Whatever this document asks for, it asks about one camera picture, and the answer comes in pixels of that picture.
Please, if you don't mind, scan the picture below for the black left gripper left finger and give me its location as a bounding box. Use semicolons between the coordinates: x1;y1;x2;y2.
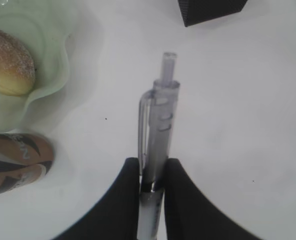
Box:
56;157;139;240

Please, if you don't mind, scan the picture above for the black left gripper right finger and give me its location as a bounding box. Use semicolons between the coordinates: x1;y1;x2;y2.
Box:
164;158;259;240

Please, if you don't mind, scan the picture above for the white grey-grip pen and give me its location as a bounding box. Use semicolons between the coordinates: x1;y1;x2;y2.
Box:
137;52;180;240

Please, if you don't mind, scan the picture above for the brown coffee bottle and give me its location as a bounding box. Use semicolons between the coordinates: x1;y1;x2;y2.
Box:
0;133;55;194

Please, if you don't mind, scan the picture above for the golden bread roll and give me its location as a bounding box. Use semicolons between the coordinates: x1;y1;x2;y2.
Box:
0;30;36;96

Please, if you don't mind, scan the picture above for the green wavy glass plate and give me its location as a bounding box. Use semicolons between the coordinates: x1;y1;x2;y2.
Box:
0;0;78;132

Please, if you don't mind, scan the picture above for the black mesh pen holder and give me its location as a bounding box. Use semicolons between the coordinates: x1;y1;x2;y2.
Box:
178;0;247;27

